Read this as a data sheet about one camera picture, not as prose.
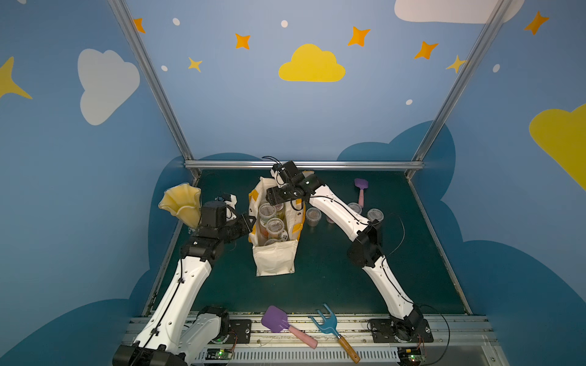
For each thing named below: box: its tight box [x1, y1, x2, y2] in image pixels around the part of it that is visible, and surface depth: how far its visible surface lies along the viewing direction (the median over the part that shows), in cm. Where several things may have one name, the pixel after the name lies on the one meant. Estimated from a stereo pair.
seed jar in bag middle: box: [258, 202, 277, 224], surface depth 90 cm
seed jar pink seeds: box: [347, 202, 363, 215], surface depth 103 cm
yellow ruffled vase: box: [157, 183, 202, 229], surface depth 87 cm
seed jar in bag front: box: [266, 217, 285, 240], surface depth 86 cm
